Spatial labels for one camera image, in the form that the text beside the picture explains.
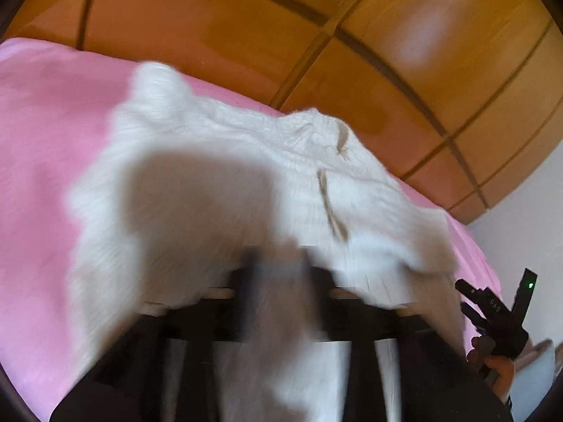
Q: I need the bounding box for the white knitted sweater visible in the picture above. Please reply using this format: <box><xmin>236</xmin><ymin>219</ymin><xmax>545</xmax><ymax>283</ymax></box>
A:
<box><xmin>69</xmin><ymin>62</ymin><xmax>465</xmax><ymax>421</ymax></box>

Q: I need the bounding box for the right hand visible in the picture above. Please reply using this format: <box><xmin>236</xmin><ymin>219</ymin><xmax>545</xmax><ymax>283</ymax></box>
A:
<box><xmin>467</xmin><ymin>336</ymin><xmax>515</xmax><ymax>403</ymax></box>

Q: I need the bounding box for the grey white pillow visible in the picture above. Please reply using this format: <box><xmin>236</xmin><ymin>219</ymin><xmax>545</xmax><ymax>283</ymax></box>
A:
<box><xmin>511</xmin><ymin>339</ymin><xmax>555</xmax><ymax>422</ymax></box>

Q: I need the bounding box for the wooden headboard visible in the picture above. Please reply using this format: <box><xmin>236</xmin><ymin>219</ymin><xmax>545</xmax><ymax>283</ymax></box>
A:
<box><xmin>1</xmin><ymin>0</ymin><xmax>562</xmax><ymax>223</ymax></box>

